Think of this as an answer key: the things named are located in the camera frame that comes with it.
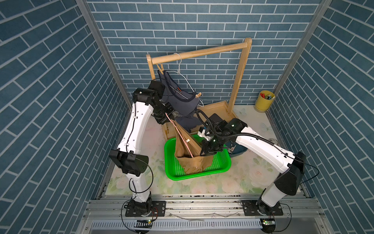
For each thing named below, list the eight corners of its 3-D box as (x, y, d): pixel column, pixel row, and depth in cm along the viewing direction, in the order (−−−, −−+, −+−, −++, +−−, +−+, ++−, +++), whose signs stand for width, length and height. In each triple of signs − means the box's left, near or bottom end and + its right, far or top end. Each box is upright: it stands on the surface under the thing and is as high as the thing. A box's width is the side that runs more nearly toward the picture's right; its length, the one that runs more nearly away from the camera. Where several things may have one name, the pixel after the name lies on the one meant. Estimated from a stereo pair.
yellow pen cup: (254, 114, 121) (262, 99, 108) (251, 105, 128) (258, 90, 115) (268, 114, 121) (277, 99, 108) (264, 105, 128) (272, 90, 115)
